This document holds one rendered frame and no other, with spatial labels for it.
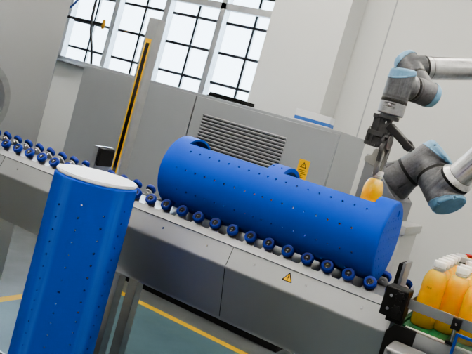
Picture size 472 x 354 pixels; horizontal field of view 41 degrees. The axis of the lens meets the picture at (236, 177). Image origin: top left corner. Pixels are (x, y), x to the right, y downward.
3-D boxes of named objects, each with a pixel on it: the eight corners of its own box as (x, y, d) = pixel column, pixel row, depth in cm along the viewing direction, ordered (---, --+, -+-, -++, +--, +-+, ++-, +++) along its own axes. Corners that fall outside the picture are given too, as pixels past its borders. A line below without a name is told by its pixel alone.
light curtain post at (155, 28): (69, 348, 317) (156, 20, 301) (77, 353, 314) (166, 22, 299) (60, 351, 311) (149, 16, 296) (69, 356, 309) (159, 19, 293)
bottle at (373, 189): (375, 230, 218) (391, 180, 216) (359, 227, 215) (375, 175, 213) (363, 225, 224) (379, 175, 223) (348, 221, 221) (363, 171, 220)
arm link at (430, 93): (435, 74, 226) (411, 65, 219) (449, 96, 219) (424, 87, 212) (418, 93, 231) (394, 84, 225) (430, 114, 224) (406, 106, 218)
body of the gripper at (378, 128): (368, 146, 224) (378, 114, 222) (391, 152, 220) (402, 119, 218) (362, 145, 217) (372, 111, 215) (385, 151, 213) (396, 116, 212)
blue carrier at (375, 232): (189, 201, 264) (205, 135, 259) (388, 274, 225) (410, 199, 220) (149, 206, 239) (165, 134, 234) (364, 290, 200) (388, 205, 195)
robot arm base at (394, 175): (390, 168, 304) (407, 156, 300) (409, 201, 297) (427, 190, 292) (375, 162, 288) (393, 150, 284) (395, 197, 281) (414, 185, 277)
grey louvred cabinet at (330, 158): (84, 238, 538) (127, 75, 525) (305, 340, 436) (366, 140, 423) (36, 241, 491) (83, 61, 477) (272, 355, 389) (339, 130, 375)
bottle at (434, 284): (414, 319, 196) (433, 263, 194) (436, 328, 192) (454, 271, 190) (406, 320, 191) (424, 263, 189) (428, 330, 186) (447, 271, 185)
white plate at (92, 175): (137, 191, 203) (136, 194, 203) (137, 179, 230) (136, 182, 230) (51, 169, 198) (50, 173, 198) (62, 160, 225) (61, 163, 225)
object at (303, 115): (298, 120, 420) (301, 109, 419) (332, 130, 412) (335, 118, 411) (293, 119, 408) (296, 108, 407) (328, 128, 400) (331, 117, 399)
